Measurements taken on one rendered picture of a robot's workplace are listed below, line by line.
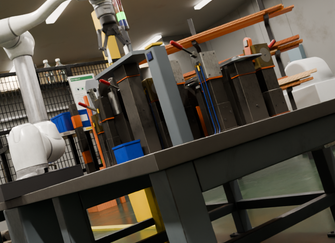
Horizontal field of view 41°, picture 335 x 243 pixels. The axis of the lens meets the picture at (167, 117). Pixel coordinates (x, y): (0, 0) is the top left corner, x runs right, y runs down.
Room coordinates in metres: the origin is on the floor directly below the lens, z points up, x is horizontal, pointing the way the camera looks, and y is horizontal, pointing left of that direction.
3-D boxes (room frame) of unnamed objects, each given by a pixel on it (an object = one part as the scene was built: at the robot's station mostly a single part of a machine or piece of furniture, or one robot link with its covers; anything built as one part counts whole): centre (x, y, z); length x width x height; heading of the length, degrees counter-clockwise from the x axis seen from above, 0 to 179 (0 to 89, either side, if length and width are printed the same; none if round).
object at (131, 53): (2.14, 0.12, 1.16); 0.37 x 0.14 x 0.02; 38
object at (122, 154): (2.09, 0.22, 0.74); 0.11 x 0.10 x 0.09; 38
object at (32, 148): (2.19, 0.69, 0.92); 0.18 x 0.16 x 0.22; 169
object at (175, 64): (2.15, -0.06, 0.90); 0.13 x 0.08 x 0.41; 128
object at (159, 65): (1.93, -0.03, 0.92); 0.08 x 0.08 x 0.44; 38
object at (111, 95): (2.48, 0.22, 0.94); 0.18 x 0.13 x 0.49; 38
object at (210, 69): (1.95, -0.22, 0.88); 0.12 x 0.07 x 0.36; 128
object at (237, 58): (2.51, -0.02, 1.00); 1.38 x 0.22 x 0.02; 38
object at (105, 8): (2.13, 0.14, 1.43); 0.09 x 0.09 x 0.06
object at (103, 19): (2.13, 0.14, 1.36); 0.08 x 0.07 x 0.09; 117
